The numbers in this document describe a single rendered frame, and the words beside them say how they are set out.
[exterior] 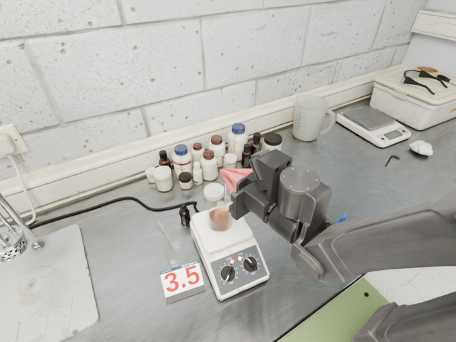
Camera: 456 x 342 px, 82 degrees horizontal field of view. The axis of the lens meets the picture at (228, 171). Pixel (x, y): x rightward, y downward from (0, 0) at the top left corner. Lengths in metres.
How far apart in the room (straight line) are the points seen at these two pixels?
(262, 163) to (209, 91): 0.60
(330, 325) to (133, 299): 0.42
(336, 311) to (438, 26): 1.43
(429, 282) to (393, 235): 0.51
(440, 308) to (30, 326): 0.70
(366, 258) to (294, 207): 0.11
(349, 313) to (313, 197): 0.32
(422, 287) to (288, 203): 0.49
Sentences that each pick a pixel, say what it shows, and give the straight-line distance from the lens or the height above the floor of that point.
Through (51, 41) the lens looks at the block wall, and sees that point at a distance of 0.80.
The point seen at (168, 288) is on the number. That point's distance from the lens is 0.66.
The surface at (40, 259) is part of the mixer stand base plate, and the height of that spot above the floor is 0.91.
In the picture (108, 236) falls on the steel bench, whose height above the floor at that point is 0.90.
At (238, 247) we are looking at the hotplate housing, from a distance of 0.64.
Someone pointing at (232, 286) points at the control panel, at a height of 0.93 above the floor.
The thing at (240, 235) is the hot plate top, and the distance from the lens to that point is 0.63.
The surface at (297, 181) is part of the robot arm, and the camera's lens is 0.38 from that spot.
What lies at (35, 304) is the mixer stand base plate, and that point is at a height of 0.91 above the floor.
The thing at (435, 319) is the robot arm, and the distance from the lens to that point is 0.37.
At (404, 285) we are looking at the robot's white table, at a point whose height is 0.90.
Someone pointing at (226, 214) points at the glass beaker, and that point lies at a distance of 0.59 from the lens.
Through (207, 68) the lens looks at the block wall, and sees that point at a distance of 0.93.
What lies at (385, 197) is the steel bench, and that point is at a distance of 0.97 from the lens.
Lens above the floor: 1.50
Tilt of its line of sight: 40 degrees down
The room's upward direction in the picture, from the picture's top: straight up
